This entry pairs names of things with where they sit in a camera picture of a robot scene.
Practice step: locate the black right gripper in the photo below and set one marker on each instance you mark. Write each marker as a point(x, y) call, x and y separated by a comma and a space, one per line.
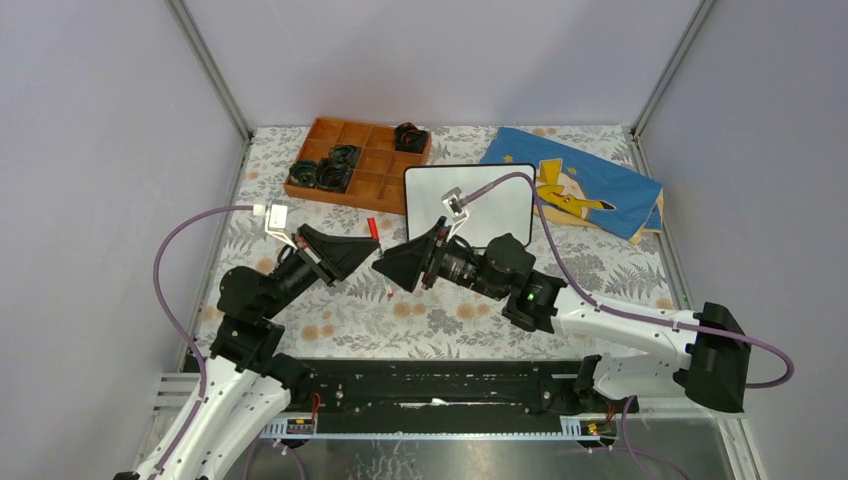
point(426, 254)

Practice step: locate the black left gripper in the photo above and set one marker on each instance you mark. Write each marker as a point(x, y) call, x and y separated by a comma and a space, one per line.
point(333, 258)

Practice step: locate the red marker cap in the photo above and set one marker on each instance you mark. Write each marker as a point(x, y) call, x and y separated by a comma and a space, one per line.
point(373, 228)

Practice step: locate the white whiteboard black frame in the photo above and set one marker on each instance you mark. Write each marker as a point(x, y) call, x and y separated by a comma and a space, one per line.
point(508, 208)

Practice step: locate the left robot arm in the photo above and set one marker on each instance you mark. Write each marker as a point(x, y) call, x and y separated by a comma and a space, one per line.
point(238, 358)

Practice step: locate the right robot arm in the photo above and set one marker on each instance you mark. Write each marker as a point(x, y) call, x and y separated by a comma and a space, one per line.
point(697, 353)

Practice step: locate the floral tablecloth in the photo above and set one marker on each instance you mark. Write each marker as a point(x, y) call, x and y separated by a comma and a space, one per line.
point(355, 319)

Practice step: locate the wooden compartment tray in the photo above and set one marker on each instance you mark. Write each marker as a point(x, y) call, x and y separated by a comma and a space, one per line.
point(357, 164)

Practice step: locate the blue pikachu cloth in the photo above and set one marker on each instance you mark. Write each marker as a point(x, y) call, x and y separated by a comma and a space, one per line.
point(574, 185)

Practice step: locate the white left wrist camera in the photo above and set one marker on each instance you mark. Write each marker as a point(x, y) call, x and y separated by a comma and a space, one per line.
point(275, 216)

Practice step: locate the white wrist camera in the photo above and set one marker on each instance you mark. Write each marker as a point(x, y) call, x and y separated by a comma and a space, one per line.
point(455, 204)
point(275, 216)

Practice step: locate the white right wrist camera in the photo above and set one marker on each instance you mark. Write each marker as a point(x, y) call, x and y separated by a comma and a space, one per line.
point(455, 204)

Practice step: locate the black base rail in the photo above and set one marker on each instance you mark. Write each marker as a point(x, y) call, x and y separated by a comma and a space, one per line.
point(301, 399)

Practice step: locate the aluminium frame post right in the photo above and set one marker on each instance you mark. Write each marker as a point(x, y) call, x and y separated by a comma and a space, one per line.
point(691, 32)

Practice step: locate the aluminium frame post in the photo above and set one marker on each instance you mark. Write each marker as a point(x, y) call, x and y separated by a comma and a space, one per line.
point(691, 32)
point(209, 67)

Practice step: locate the aluminium frame post left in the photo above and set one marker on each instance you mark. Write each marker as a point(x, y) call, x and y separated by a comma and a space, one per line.
point(209, 67)

